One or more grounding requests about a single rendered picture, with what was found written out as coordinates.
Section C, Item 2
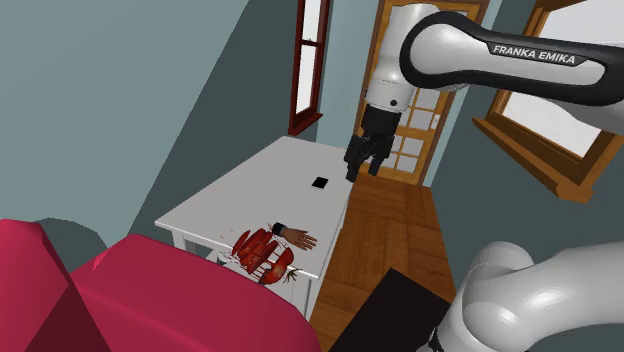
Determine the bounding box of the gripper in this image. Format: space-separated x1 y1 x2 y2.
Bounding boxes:
343 104 402 184

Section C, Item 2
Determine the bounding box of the wooden glass-paned door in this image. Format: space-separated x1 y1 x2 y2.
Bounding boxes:
352 0 491 186

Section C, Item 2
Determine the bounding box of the white table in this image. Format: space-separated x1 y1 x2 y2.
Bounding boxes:
154 135 353 321

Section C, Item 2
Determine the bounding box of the model hand with dark wristband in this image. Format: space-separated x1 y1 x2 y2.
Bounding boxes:
271 222 319 252

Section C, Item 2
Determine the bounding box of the dark red framed window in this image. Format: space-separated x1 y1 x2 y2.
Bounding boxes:
287 0 333 137

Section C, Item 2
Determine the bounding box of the red sliced tomato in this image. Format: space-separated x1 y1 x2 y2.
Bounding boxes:
229 226 300 286

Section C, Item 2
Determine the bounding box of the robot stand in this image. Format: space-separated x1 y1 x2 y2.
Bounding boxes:
329 266 452 352

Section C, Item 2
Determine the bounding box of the light wooden framed window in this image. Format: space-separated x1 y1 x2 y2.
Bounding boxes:
471 0 624 205

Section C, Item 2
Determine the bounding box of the red sofa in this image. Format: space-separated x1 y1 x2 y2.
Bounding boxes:
0 218 323 352

